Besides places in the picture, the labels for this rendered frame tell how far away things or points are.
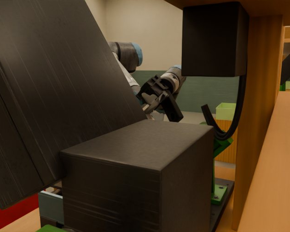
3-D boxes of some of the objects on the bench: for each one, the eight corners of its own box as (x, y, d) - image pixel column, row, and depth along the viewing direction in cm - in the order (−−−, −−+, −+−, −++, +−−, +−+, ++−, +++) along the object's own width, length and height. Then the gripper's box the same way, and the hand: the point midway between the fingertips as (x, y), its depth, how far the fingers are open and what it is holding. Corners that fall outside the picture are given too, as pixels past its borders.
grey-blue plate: (39, 238, 75) (35, 191, 72) (45, 234, 76) (41, 188, 74) (65, 249, 70) (62, 199, 68) (70, 245, 72) (67, 196, 70)
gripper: (146, 87, 98) (116, 112, 81) (163, 66, 91) (135, 89, 74) (163, 102, 98) (137, 131, 81) (182, 83, 91) (157, 110, 74)
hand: (145, 116), depth 79 cm, fingers closed on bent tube, 3 cm apart
